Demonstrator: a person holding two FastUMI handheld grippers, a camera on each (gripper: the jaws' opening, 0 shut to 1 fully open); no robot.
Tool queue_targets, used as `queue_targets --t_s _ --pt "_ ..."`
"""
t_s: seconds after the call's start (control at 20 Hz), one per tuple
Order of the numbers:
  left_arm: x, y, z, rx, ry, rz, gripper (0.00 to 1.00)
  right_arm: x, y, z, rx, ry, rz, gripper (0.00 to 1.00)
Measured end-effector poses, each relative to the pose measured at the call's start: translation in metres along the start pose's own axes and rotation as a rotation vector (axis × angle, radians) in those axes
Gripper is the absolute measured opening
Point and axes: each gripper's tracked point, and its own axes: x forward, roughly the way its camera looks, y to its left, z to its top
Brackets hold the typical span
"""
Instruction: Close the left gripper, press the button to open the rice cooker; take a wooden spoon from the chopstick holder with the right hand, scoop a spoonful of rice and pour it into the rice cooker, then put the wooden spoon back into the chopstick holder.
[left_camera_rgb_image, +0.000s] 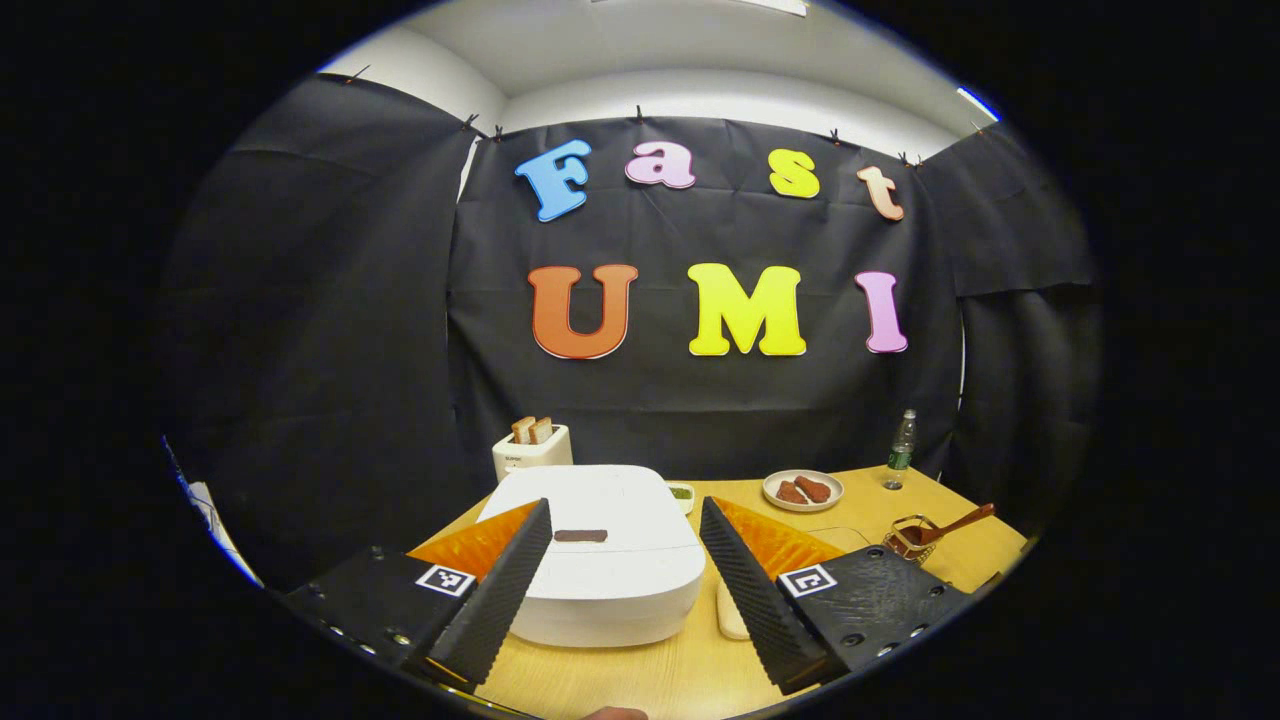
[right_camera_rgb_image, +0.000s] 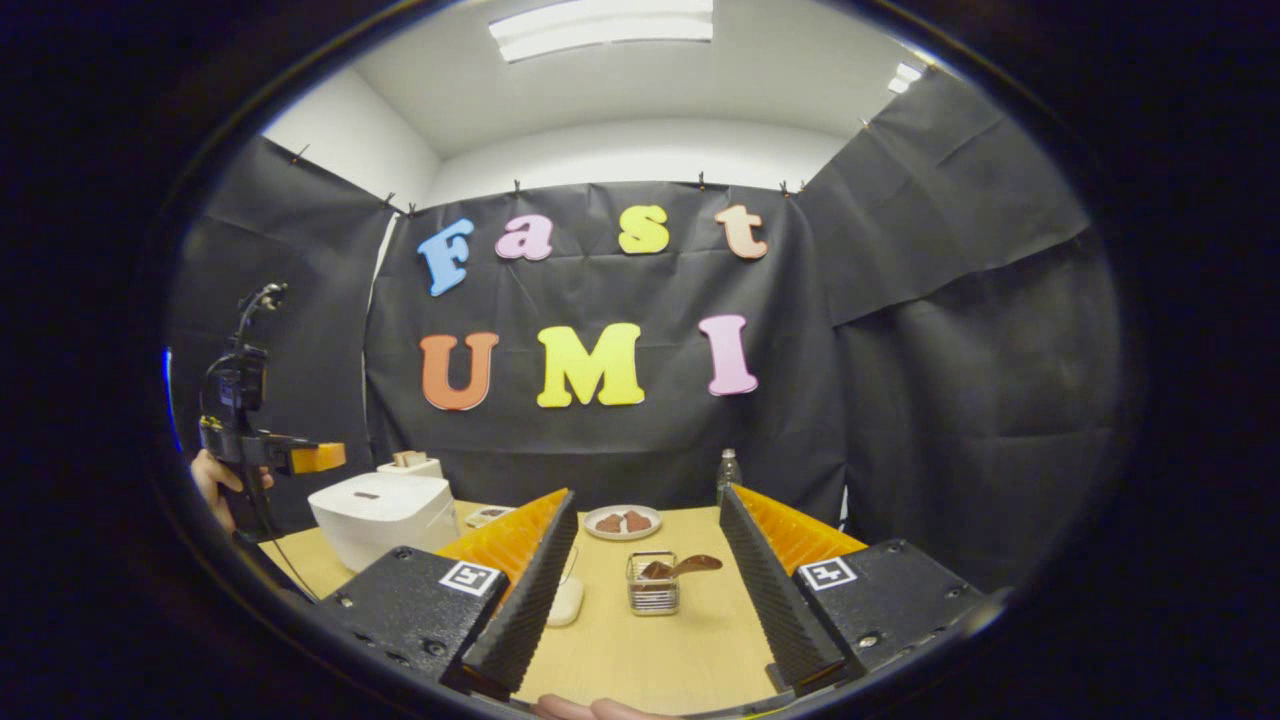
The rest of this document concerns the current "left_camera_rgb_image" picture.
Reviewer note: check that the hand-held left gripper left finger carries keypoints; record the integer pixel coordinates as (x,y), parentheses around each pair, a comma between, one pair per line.
(495,600)

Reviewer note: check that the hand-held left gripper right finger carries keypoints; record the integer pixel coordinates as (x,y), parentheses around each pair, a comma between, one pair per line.
(755,600)

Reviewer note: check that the white rice cooker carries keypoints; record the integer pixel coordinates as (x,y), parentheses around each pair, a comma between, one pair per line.
(610,580)

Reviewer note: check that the white round plate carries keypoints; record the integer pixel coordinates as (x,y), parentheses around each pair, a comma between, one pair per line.
(800,507)

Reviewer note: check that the clear glass bowl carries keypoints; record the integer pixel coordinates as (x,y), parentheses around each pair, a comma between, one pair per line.
(840,535)

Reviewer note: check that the brown meat piece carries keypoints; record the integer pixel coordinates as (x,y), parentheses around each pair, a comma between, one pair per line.
(790,493)
(815,488)

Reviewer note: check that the white divided seasoning dish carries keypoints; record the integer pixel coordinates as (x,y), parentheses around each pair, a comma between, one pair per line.
(682,495)

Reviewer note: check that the white toaster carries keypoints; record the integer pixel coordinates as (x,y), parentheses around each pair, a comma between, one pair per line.
(530,460)

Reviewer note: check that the toast slice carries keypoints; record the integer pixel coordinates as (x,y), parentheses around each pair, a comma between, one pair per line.
(542,430)
(522,431)

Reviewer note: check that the clear plastic water bottle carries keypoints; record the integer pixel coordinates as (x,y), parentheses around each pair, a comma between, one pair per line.
(900,455)

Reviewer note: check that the black backdrop cloth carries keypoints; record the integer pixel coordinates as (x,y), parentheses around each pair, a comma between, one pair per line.
(300,350)

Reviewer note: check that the small ceiling light panel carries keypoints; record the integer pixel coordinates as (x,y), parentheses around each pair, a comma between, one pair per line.
(978,103)

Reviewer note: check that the long ceiling light panel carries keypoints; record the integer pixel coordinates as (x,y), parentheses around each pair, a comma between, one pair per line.
(775,6)

